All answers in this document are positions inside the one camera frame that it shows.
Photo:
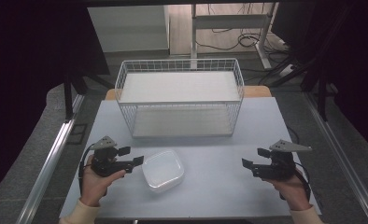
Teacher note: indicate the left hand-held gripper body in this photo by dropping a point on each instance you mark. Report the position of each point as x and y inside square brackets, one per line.
[106, 161]

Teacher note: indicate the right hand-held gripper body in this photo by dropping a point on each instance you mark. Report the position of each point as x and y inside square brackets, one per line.
[280, 165]

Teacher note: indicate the translucent white plastic container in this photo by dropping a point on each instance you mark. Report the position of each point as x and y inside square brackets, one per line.
[162, 171]

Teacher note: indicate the person's left hand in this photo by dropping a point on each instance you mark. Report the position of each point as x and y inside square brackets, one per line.
[93, 186]

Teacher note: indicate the person's right hand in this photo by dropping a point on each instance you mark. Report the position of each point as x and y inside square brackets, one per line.
[292, 191]

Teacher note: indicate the light grey table mat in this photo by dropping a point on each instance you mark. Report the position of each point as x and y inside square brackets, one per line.
[222, 180]

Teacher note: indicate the black floor plate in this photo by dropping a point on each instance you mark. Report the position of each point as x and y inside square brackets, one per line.
[77, 133]

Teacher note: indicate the wooden table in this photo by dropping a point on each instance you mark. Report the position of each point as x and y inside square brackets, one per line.
[257, 91]

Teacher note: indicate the black metal stand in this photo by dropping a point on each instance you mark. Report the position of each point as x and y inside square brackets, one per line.
[68, 99]
[322, 93]

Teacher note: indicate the white power strip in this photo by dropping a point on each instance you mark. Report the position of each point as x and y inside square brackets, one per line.
[286, 70]

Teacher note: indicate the white cabinet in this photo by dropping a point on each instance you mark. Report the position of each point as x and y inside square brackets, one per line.
[129, 28]

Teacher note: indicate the dark curtain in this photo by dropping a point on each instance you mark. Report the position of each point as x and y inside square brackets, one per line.
[353, 62]
[26, 62]

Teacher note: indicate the aluminium rail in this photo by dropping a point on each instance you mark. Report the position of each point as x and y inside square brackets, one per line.
[344, 161]
[49, 161]

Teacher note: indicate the white desk frame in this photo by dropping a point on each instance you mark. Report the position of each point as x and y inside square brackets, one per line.
[230, 21]

